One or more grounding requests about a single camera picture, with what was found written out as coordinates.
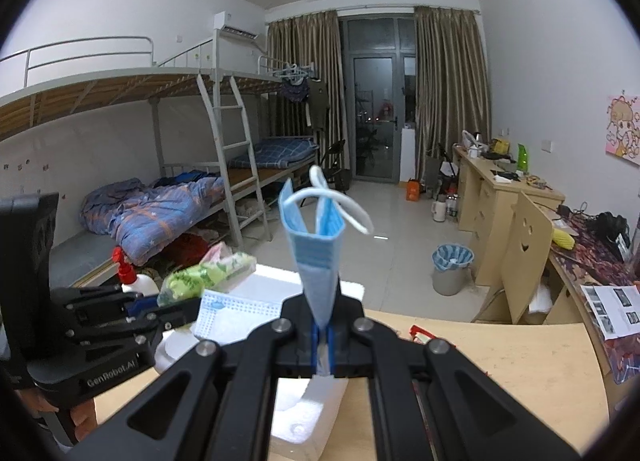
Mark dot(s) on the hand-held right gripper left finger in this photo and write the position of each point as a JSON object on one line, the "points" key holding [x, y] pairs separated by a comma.
{"points": [[314, 348]]}

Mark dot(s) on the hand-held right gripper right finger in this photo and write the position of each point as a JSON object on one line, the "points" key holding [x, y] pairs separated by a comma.
{"points": [[346, 360]]}

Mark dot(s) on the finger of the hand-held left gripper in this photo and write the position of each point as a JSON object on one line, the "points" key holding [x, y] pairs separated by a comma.
{"points": [[172, 316], [142, 306]]}

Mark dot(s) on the white blue mask packet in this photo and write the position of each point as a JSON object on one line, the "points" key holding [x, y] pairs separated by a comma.
{"points": [[235, 316]]}

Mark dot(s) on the white foam box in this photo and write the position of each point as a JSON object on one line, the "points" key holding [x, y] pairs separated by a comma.
{"points": [[280, 283]]}

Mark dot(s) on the blue face mask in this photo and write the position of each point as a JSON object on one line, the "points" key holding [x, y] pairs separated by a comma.
{"points": [[315, 251]]}

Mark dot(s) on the person's left hand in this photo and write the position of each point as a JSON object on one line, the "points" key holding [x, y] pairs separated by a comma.
{"points": [[37, 398]]}

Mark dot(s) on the white spray bottle red trigger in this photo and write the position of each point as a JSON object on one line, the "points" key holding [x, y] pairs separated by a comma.
{"points": [[142, 283]]}

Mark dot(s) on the green tissue packet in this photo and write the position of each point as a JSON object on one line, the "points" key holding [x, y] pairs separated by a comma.
{"points": [[200, 278]]}

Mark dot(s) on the red cloth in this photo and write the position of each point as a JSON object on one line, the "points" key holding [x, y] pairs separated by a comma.
{"points": [[192, 245]]}

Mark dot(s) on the red packet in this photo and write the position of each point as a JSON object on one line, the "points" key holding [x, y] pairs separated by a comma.
{"points": [[419, 330]]}

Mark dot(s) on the blue and orange quilt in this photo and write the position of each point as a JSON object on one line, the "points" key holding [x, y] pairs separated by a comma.
{"points": [[150, 211]]}

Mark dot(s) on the grey trash bin blue bag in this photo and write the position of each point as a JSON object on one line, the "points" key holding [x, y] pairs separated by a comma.
{"points": [[451, 271]]}

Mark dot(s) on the white jug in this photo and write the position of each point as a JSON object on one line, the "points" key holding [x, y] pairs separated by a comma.
{"points": [[440, 211]]}

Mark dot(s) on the orange bottle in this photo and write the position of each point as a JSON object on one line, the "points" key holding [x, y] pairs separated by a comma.
{"points": [[412, 190]]}

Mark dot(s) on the grey metal bed ladder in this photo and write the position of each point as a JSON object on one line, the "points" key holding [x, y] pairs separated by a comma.
{"points": [[235, 141]]}

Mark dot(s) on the black folding chair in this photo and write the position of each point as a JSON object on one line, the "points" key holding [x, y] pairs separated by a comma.
{"points": [[334, 161]]}

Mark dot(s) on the blue plaid bedding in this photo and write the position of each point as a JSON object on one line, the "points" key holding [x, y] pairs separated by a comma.
{"points": [[275, 151]]}

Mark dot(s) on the wooden chair smiley cutout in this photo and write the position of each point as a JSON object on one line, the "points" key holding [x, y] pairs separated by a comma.
{"points": [[520, 251]]}

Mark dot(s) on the wooden desk with patterned mat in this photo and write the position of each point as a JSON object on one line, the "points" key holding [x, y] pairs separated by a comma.
{"points": [[575, 311]]}

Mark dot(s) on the green hanging jacket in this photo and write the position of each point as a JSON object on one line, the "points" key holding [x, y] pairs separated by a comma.
{"points": [[317, 106]]}

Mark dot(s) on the yellow cloth roll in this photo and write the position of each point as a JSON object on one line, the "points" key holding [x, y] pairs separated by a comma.
{"points": [[562, 239]]}

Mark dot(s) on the white kettle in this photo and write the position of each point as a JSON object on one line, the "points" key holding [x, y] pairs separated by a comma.
{"points": [[471, 142]]}

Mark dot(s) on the dark hanging garment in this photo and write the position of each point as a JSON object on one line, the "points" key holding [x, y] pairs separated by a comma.
{"points": [[294, 90]]}

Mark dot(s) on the glass balcony door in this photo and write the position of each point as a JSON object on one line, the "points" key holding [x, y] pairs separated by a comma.
{"points": [[375, 91]]}

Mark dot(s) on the printed paper sheets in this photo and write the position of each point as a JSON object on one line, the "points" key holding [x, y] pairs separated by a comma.
{"points": [[612, 308]]}

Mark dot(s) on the light blue clothes hangers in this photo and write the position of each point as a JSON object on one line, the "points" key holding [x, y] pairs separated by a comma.
{"points": [[292, 72]]}

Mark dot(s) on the brown curtain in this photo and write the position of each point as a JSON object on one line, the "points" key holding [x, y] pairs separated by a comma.
{"points": [[450, 81], [305, 56]]}

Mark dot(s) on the black bag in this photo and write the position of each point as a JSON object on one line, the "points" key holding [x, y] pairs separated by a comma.
{"points": [[607, 230]]}

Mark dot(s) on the white air conditioner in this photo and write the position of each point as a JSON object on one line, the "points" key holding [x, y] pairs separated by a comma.
{"points": [[235, 23]]}

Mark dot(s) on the white wall socket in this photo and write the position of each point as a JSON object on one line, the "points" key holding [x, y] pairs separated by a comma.
{"points": [[547, 145]]}

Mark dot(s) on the cartoon wall poster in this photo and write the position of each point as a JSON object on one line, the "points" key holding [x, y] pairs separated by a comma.
{"points": [[624, 126]]}

